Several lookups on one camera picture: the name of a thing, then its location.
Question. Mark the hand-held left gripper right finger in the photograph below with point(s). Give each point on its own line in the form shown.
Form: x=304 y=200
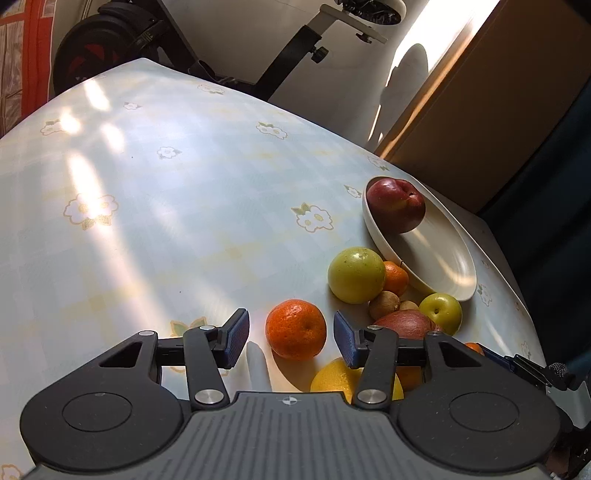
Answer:
x=344 y=339

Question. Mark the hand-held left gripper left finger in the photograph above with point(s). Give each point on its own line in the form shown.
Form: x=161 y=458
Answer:
x=238 y=334

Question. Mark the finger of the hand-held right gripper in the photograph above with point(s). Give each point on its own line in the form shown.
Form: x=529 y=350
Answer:
x=512 y=362

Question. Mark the yellow orange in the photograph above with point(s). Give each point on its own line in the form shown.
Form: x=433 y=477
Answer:
x=330 y=378

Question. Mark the orange tangerine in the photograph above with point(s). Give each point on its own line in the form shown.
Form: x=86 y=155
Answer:
x=473 y=347
x=410 y=376
x=295 y=330
x=397 y=279

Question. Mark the wrinkled red apple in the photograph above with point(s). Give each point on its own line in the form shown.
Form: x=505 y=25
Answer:
x=406 y=323

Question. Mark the large green apple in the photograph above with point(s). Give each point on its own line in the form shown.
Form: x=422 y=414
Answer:
x=356 y=274

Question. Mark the small green apple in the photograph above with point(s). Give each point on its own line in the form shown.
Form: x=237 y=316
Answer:
x=441 y=311

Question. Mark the white bowl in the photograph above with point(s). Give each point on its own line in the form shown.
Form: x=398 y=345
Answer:
x=438 y=258

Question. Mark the shiny red apple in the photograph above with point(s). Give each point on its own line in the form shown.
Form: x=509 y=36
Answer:
x=395 y=205

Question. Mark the brown kiwi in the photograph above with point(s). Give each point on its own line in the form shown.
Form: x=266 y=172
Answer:
x=408 y=305
x=383 y=304

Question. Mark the dark blue curtain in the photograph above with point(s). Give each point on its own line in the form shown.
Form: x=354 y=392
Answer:
x=554 y=207

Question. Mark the wooden cabinet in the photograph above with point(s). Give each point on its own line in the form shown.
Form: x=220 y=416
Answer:
x=485 y=115

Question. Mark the black and white exercise bike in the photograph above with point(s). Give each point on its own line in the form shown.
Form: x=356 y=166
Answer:
x=286 y=60

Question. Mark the black scooter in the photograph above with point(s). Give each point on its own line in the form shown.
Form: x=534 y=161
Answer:
x=92 y=46

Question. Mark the orange patterned cloth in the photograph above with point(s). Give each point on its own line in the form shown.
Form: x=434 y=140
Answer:
x=27 y=55

